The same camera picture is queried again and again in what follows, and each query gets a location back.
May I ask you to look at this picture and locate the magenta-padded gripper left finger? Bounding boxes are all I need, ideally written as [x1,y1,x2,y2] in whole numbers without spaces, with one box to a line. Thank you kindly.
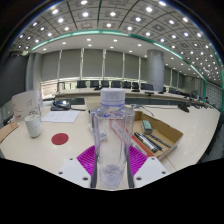
[56,144,99,190]

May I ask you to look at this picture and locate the long curved conference desk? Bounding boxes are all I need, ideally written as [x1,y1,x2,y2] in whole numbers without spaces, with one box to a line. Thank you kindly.
[54,87,208,108]

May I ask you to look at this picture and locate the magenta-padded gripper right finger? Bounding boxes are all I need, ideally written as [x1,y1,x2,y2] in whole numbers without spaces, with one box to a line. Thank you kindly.
[125,145,169,190]

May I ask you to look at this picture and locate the white paper ream package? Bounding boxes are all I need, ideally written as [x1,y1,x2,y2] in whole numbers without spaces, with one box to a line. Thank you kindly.
[11,89,44,122]

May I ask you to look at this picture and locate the black and silver marker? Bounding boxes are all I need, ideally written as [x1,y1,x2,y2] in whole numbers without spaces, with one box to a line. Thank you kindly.
[133,131,159,154]

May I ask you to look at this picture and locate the white printed paper sheet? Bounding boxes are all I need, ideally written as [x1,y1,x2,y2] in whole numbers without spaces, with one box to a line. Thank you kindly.
[41,110,81,124]

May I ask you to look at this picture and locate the brown cardboard box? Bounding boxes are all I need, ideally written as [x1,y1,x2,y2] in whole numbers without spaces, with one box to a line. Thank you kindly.
[131,110,184,161]

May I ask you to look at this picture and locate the white ceramic mug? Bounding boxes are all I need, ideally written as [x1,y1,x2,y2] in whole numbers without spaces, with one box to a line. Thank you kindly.
[24,113,43,139]

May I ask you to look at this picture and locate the grey round column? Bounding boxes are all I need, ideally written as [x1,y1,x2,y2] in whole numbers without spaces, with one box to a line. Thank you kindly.
[146,49,166,93]

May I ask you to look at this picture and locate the row of black office chairs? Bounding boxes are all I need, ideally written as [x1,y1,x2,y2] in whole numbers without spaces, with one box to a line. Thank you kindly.
[75,79,154,92]

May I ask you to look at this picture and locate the clear plastic water bottle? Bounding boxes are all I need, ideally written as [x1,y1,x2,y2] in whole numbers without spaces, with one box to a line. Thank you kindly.
[89,87,136,190]

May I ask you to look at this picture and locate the teal board eraser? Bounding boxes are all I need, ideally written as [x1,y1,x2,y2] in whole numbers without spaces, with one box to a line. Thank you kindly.
[141,119,154,135]

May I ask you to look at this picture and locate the flat round red coaster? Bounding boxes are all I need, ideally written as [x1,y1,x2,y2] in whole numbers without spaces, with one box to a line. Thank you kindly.
[51,132,70,146]

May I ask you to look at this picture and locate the group of ceiling lights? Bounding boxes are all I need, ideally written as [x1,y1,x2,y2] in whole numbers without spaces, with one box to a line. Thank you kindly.
[16,0,223,81]

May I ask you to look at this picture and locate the black table microphone base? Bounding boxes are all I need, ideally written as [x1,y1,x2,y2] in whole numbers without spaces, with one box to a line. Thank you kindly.
[177,103,191,113]

